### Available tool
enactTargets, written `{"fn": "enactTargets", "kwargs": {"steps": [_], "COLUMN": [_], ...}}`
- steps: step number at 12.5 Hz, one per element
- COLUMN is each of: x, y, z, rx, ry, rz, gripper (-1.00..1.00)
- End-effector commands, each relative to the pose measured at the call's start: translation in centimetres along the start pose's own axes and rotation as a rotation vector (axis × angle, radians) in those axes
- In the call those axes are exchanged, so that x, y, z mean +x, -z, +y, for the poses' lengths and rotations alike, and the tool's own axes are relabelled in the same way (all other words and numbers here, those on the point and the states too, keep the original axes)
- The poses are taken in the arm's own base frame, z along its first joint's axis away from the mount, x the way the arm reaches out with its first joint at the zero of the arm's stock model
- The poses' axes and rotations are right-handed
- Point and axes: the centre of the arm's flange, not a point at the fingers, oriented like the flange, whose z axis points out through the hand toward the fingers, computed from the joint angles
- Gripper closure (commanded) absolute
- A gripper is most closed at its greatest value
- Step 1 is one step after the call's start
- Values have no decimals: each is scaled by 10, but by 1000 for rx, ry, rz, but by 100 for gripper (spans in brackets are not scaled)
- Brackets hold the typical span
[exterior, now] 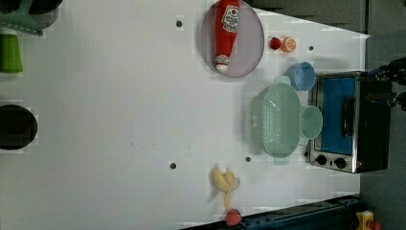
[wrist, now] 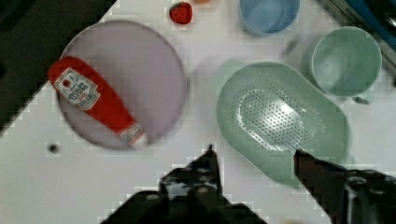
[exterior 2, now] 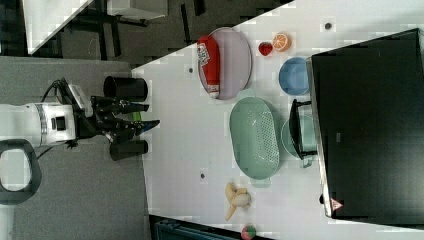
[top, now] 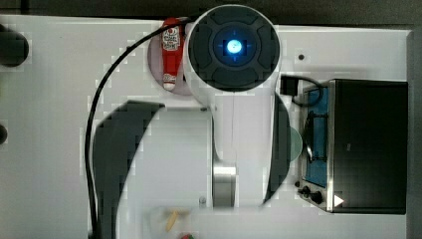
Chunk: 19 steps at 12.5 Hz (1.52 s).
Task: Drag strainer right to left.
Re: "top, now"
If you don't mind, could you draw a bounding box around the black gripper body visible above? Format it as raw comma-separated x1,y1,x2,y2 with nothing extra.
280,76,299,96

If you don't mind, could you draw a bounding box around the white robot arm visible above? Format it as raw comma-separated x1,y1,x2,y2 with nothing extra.
183,4,291,209

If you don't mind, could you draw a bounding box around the green mug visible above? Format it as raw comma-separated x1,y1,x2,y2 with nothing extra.
290,127,303,161

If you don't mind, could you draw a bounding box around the black toaster oven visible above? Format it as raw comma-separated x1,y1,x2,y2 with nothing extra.
296,79,408,214

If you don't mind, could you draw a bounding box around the red ketchup bottle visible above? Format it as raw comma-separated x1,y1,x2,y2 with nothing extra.
160,18,184,91

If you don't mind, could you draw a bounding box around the grey round plate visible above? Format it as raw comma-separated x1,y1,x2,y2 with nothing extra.
147,18,192,97

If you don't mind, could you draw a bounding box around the peeled banana toy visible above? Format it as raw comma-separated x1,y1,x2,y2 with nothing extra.
165,209,190,232

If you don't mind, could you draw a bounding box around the red fruit toy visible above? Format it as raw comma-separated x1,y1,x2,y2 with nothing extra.
179,234,195,239

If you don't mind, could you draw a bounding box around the black round object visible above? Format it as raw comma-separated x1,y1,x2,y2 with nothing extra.
0,25,29,68

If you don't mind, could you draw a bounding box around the small black knob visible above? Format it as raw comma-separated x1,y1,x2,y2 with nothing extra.
0,124,8,144

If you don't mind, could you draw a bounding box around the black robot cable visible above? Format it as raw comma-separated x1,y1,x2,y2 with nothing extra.
84,15,200,239

